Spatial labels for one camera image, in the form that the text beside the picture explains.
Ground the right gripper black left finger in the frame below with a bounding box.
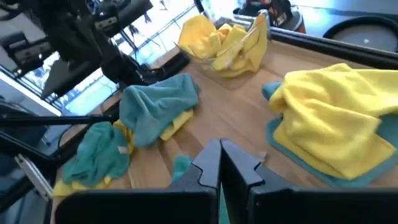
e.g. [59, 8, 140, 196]
[54, 138, 222, 224]

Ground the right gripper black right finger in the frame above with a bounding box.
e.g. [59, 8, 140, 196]
[220, 138, 398, 224]

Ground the yellow cloth pile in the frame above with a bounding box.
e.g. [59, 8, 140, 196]
[174, 9, 271, 78]

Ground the orange black shop vacuum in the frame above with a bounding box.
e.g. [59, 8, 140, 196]
[233, 0, 307, 34]

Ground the silver metal bracket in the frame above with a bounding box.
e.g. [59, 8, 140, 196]
[14, 154, 54, 200]

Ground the black vacuum hose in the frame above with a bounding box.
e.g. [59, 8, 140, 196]
[322, 15, 398, 54]

